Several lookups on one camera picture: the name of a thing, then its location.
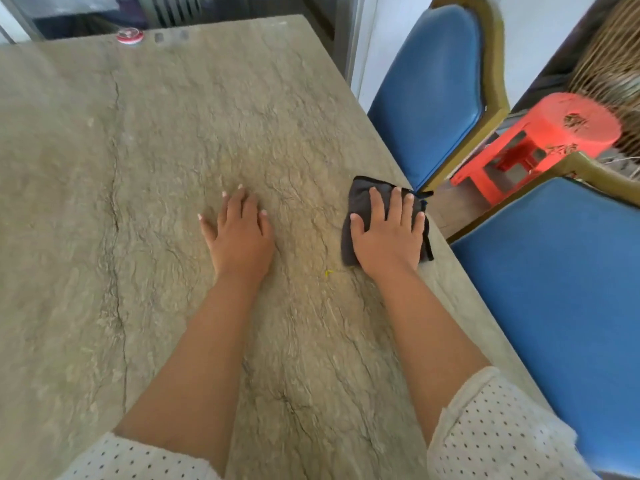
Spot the person's right hand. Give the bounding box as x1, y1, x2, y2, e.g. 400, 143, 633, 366
349, 186, 427, 281

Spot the person's left hand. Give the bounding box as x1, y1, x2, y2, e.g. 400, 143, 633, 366
197, 184, 276, 287

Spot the dark grey cloth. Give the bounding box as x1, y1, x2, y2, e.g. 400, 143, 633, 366
341, 175, 435, 267

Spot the person's left forearm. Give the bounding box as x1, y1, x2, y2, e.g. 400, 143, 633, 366
113, 274, 271, 475

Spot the person's right forearm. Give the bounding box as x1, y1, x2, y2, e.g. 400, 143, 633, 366
372, 269, 493, 445

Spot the grey stone table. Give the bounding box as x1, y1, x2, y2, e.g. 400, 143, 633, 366
0, 14, 551, 480

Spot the red plastic stool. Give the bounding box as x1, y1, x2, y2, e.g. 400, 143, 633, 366
449, 92, 623, 207

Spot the white dotted right sleeve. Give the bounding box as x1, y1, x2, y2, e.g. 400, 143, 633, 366
426, 366, 596, 480

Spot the white dotted sleeve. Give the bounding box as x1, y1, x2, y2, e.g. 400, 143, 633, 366
426, 366, 596, 480
57, 432, 221, 480

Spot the white dotted left sleeve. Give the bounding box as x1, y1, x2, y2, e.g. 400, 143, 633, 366
57, 432, 221, 480

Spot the grey ribbed radiator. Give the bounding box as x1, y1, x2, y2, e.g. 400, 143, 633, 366
149, 0, 202, 27

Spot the group of rattan chairs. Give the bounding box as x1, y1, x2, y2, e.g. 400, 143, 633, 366
567, 0, 640, 161

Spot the blue padded chair gold frame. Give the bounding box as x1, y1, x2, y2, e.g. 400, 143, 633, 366
447, 152, 640, 480
367, 0, 511, 193

